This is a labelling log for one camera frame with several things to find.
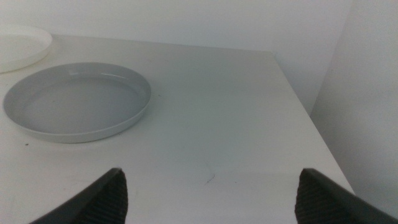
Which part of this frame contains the grey shallow bowl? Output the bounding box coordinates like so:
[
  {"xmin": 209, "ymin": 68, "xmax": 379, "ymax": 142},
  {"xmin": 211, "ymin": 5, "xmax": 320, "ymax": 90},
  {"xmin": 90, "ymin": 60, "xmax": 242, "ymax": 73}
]
[{"xmin": 2, "ymin": 62, "xmax": 152, "ymax": 144}]

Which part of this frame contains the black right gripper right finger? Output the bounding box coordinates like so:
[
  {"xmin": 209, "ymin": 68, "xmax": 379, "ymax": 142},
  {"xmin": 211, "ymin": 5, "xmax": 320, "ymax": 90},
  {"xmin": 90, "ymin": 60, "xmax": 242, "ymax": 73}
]
[{"xmin": 294, "ymin": 167, "xmax": 398, "ymax": 224}]

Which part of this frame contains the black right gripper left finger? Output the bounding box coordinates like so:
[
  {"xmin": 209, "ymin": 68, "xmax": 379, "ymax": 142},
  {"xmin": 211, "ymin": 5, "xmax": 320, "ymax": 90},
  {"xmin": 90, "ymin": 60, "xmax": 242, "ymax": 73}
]
[{"xmin": 29, "ymin": 167, "xmax": 129, "ymax": 224}]

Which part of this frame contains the white shallow bowl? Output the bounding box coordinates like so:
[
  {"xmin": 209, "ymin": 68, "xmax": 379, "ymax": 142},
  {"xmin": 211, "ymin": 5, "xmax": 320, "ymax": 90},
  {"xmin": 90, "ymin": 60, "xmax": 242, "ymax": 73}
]
[{"xmin": 0, "ymin": 24, "xmax": 53, "ymax": 74}]

